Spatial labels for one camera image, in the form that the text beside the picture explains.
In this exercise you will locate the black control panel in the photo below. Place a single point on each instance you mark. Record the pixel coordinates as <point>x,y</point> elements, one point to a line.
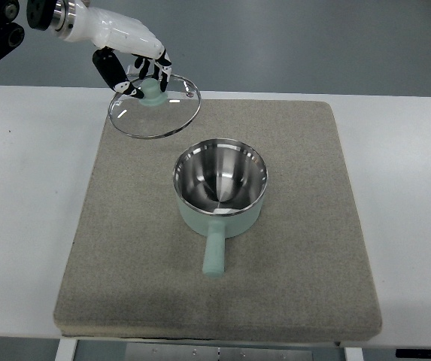
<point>413,353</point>

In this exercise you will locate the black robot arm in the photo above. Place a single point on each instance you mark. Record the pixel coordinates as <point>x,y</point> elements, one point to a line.
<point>40,15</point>

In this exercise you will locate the grey felt mat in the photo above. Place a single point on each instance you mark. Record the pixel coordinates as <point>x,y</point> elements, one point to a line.
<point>300,274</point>

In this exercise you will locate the glass lid with green knob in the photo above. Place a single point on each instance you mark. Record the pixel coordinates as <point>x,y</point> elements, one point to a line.
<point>157,115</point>

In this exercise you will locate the mint green saucepan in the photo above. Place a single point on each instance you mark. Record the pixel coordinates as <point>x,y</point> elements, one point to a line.
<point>220,186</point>

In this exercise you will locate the metal table frame plate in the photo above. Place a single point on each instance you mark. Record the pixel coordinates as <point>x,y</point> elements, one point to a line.
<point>139,351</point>

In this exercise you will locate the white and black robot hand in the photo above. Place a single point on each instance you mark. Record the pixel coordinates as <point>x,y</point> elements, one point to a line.
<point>110,32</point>

